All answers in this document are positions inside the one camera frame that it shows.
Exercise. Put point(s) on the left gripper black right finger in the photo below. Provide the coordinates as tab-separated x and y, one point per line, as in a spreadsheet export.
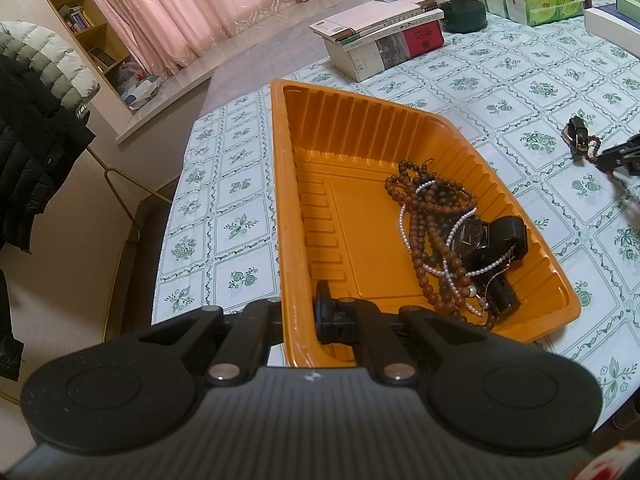
491	391

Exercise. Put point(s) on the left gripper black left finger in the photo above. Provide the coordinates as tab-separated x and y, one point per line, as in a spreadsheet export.
138	388

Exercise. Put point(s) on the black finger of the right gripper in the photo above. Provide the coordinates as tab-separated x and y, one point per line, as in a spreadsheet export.
625	155

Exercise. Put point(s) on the silver face wrist watch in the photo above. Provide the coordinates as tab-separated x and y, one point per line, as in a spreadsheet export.
581	143

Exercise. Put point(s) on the black wrist watch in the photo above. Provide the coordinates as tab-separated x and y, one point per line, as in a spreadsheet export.
479	243

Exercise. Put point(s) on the orange plastic tray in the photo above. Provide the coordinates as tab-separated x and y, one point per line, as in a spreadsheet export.
332	151

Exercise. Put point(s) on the long white box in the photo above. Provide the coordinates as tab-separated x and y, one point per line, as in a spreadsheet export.
616	31

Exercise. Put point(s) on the long green box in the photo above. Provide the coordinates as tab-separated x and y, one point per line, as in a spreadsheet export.
629	8

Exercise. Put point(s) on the black puffer jacket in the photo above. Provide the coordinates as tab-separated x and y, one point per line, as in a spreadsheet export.
41	139

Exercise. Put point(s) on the thick white red book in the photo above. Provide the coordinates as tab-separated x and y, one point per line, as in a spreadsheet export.
380	55

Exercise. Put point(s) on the pink cover book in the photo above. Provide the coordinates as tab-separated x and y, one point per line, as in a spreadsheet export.
374	15

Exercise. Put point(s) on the plastic bag on sill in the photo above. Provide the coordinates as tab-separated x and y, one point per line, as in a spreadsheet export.
135	86

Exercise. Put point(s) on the wooden bookshelf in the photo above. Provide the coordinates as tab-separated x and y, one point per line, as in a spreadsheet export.
95	36

